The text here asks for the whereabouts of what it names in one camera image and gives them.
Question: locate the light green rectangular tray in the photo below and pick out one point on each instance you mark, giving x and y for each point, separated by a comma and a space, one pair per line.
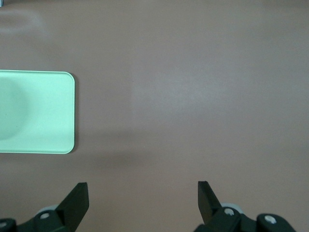
43, 113

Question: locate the brown table mat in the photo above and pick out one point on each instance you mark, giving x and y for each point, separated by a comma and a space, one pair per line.
181, 96

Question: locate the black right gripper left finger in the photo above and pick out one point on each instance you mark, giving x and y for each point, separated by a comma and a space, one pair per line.
70, 207

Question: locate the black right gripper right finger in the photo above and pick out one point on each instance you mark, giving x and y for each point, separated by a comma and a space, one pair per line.
207, 205

